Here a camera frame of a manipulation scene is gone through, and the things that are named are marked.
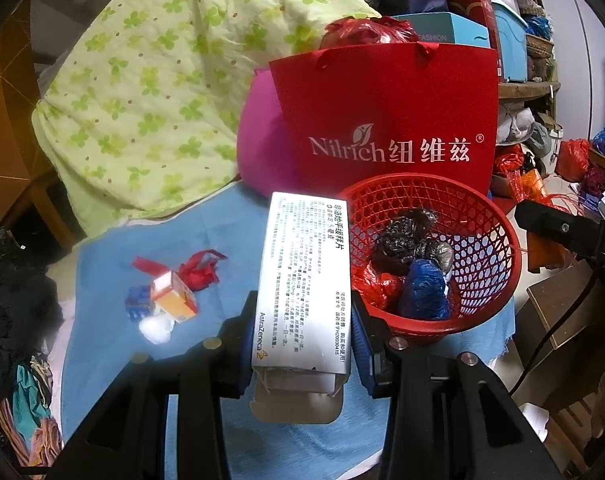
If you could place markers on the white tissue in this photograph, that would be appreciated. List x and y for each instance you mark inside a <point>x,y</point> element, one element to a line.
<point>155,331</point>

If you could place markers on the brown cardboard box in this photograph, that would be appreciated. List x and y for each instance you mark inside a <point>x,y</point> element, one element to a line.
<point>572,320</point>

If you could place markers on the pink pillow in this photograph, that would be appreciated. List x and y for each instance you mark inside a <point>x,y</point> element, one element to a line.
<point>262,145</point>

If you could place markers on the orange wooden panel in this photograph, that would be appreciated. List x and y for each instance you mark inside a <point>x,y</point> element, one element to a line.
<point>7,125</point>

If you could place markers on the red wrapper scraps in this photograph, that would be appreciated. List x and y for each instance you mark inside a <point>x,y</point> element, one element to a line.
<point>197,274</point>

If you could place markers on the tied blue plastic bag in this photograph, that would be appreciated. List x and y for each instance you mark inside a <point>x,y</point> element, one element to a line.
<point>604,142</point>

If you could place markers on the tied red plastic bag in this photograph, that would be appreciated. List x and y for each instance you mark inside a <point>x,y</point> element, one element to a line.
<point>573,160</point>

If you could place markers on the small blue box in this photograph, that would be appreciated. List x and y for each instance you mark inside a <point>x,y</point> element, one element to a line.
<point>137,302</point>

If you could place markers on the red paper shopping bag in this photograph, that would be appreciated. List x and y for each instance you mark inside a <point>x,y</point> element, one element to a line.
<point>382,105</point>

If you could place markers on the black clothes pile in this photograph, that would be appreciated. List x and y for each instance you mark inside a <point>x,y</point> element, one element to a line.
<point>12,310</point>

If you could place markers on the orange-brown cloth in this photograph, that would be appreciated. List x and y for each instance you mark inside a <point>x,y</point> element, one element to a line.
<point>42,435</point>

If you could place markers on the blue towel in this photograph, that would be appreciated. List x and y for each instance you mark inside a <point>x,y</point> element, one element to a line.
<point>107,280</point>

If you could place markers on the green floral quilt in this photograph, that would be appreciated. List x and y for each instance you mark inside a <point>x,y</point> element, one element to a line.
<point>147,85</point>

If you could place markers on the white medicine box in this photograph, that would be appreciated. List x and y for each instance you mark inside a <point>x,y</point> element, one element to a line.
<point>302,270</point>

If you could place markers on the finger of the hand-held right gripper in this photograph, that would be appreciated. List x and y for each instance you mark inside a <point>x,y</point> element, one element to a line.
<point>552,225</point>

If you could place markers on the wooden shelf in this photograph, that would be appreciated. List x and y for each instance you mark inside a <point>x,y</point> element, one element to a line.
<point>527,90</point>

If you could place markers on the dark red gift box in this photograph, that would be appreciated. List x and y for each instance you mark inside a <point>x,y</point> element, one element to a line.
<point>477,5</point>

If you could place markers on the blue plastic bag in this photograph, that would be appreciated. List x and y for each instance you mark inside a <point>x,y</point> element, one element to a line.
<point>604,142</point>
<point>425,290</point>

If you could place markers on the light blue cardboard box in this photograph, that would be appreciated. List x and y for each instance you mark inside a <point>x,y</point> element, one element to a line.
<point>447,27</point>

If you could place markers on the teal cloth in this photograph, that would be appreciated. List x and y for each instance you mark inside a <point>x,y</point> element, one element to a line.
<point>27,390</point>

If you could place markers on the orange and white box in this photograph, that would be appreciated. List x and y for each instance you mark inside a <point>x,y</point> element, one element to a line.
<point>175,300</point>

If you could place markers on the red mesh plastic basket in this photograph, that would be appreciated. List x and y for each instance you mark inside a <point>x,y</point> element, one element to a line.
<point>482,240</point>

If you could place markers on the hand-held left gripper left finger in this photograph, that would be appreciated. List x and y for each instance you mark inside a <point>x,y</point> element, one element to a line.
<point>240,345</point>

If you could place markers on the black plastic bag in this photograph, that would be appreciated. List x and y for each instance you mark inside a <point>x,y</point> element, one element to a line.
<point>395,245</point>

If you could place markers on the wicker basket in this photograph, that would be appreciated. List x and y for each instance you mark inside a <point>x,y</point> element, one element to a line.
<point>538,46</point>

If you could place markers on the large red plastic bag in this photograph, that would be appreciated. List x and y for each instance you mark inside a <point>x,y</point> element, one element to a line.
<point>367,30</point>

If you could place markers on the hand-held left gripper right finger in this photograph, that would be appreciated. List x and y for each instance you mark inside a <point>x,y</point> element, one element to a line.
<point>365,350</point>

